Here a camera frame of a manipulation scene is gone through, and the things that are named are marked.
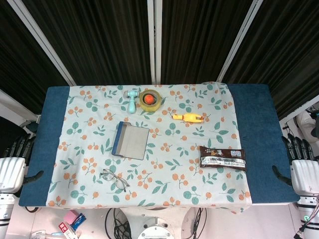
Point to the blue fabric table cover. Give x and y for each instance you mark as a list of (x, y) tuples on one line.
[(261, 124)]

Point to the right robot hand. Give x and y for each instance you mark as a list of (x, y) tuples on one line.
[(306, 176)]

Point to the black-rimmed eyeglasses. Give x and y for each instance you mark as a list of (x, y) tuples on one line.
[(121, 183)]

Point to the small orange ball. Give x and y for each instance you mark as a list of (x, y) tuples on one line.
[(149, 98)]

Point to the white frame post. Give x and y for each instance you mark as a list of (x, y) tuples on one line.
[(154, 42), (42, 42), (239, 42)]

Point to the blue pens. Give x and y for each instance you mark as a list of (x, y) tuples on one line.
[(78, 221)]

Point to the brown snack packet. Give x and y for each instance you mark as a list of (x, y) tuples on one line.
[(221, 159)]

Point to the red and white carton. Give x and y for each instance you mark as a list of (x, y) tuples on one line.
[(65, 229)]

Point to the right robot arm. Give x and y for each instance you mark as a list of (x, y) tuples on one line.
[(309, 209)]

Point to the yellow rubber chicken toy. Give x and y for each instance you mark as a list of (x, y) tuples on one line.
[(189, 117)]

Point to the teal toy hammer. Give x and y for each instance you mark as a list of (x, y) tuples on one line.
[(131, 105)]

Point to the office chair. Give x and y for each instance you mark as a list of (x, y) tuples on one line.
[(32, 127)]

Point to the floral print tablecloth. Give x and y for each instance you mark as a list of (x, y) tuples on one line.
[(174, 149)]

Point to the pink sticky note pad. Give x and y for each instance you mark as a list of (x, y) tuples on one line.
[(70, 216)]

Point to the black pleated curtain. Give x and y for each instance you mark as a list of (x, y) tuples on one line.
[(104, 37)]

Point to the blue eyeglasses box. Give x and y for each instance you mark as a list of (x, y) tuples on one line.
[(132, 142)]

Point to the yellow packing tape roll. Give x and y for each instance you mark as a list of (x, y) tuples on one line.
[(143, 105)]

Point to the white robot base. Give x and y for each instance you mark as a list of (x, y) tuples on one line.
[(154, 230)]

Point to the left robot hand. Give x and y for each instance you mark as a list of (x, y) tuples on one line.
[(12, 174)]

